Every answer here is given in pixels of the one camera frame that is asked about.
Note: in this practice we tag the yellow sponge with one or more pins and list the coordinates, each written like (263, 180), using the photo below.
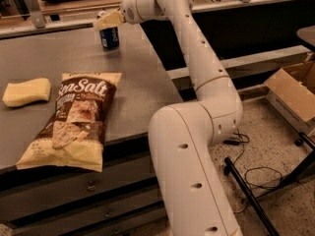
(16, 95)

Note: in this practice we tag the brown sea salt chip bag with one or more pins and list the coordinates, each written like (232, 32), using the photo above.
(74, 135)

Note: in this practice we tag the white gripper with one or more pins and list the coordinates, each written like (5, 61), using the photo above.
(129, 13)

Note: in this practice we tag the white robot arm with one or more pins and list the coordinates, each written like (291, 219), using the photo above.
(180, 134)

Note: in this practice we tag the black power adapter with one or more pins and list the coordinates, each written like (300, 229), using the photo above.
(232, 142)

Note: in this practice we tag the cardboard box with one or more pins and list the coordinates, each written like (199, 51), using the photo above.
(292, 93)

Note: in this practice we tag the grey drawer cabinet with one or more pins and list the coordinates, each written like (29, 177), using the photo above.
(66, 201)

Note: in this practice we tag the black metal stand leg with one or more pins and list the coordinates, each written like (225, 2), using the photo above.
(304, 170)

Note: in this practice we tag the blue pepsi can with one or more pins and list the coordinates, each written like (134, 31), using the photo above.
(108, 32)

